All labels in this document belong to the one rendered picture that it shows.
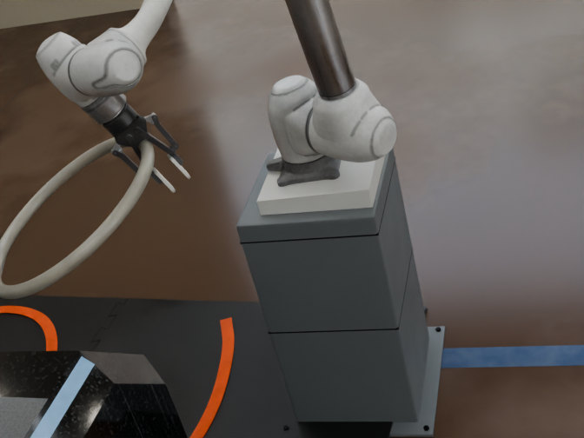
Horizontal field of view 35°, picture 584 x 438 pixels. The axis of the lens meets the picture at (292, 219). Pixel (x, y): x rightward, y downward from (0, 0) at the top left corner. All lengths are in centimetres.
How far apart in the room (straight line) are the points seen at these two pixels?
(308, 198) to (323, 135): 22
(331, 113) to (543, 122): 219
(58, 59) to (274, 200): 82
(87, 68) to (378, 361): 137
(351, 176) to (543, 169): 165
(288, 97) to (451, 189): 165
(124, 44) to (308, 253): 97
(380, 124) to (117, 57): 78
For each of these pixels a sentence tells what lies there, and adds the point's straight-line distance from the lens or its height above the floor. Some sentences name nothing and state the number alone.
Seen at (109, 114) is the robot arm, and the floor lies 137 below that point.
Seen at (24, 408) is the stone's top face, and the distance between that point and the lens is 229.
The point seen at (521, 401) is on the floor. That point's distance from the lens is 305.
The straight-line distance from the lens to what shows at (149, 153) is 209.
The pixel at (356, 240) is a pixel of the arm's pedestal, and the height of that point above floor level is 73.
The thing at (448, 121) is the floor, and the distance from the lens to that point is 455.
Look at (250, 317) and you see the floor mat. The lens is 356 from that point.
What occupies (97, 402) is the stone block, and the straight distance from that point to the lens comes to 232.
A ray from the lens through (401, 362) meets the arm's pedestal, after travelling 283.
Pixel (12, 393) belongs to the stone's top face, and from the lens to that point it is 235.
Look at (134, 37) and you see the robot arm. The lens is 195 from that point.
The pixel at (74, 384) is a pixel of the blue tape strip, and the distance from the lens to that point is 232.
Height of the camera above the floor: 218
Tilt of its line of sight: 32 degrees down
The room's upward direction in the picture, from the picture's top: 15 degrees counter-clockwise
